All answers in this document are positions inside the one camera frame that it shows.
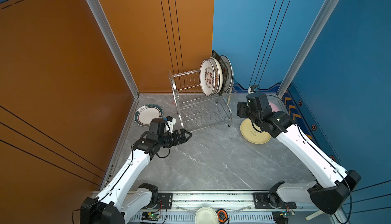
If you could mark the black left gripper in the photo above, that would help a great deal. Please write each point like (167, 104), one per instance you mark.
(176, 138)

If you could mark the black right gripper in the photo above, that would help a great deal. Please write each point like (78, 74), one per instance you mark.
(241, 107)

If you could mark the yellow round plate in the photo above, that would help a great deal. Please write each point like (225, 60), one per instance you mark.
(253, 135)

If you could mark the silver wire dish rack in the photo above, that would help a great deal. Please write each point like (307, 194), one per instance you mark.
(197, 111)

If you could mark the cream beige round plate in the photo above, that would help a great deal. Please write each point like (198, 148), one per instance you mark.
(220, 72)

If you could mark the white plate red characters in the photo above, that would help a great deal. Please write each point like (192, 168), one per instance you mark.
(207, 77)

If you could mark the pink round plate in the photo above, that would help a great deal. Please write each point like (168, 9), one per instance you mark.
(274, 108)

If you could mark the black square floral plate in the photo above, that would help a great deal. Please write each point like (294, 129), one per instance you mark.
(227, 72)

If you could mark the white plate orange sunburst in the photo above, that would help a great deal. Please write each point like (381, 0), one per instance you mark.
(217, 76)

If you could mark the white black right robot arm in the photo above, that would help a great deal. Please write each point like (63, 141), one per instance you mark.
(333, 184)

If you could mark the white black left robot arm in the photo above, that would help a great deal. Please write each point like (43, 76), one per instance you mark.
(111, 206)

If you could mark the white plate green maroon rim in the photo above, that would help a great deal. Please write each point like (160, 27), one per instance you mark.
(146, 113)

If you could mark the white round bowl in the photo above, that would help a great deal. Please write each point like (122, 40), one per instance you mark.
(206, 215)

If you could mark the green circuit board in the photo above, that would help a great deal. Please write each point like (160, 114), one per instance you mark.
(150, 217)

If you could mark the orange black tape measure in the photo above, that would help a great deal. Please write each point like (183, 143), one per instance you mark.
(223, 217)

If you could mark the cream flat stick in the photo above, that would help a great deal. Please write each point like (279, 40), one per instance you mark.
(314, 215)

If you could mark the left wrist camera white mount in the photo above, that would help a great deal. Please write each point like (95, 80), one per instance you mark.
(169, 124)

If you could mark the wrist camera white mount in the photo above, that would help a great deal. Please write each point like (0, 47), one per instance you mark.
(253, 89)
(169, 124)

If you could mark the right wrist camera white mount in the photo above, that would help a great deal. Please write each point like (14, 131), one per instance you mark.
(253, 89)

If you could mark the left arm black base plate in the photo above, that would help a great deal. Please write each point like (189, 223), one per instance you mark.
(161, 199)

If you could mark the aluminium frame rail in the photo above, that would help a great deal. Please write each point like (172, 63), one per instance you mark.
(239, 206)

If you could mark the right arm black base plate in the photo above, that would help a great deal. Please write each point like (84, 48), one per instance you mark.
(265, 200)

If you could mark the small circuit board with wires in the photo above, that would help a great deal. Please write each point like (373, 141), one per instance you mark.
(282, 217)

